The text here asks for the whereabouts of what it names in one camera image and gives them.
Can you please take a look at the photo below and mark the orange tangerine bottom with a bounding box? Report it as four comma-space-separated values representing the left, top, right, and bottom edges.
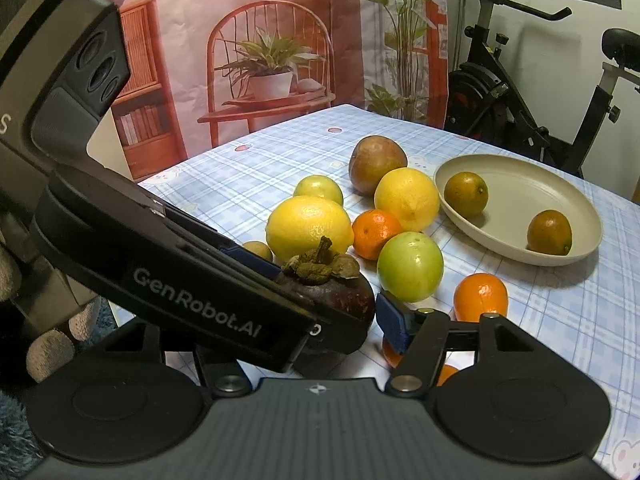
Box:
382, 339, 458, 386

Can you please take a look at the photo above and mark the orange tangerine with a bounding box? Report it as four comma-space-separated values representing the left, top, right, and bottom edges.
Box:
454, 273, 509, 322
382, 339, 458, 386
352, 209, 404, 261

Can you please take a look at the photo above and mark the green apple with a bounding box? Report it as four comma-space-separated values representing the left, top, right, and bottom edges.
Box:
376, 232, 444, 302

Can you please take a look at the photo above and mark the dark purple mangosteen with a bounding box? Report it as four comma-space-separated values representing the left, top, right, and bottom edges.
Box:
274, 236, 375, 354

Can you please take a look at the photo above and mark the large yellow lemon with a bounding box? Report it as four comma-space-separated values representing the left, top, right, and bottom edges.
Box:
265, 195, 354, 261

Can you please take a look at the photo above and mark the brown passion fruit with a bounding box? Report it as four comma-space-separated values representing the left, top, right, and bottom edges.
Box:
348, 136, 408, 196

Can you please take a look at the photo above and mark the small yellow-green lime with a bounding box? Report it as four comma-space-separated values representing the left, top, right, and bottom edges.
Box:
294, 174, 344, 206

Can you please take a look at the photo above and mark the small tan longan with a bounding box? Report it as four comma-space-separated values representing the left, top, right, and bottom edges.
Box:
242, 240, 273, 262

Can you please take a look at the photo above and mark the grey gloved hand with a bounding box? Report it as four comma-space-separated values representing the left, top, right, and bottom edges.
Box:
1, 208, 101, 382

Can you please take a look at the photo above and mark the dark green-orange citrus left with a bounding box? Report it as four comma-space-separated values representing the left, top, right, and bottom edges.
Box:
444, 171, 488, 218

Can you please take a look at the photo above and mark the printed room backdrop cloth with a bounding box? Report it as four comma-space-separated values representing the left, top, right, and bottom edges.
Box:
111, 0, 448, 180

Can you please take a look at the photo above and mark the dark orange citrus right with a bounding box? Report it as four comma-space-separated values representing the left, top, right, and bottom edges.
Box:
527, 209, 573, 256

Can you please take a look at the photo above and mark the blue plaid tablecloth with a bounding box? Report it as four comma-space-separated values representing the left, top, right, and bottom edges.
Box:
109, 103, 640, 480

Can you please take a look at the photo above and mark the beige round plate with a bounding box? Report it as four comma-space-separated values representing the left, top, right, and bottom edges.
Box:
434, 154, 603, 268

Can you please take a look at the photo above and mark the black exercise bike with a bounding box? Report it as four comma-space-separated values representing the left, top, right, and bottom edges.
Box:
445, 0, 639, 178

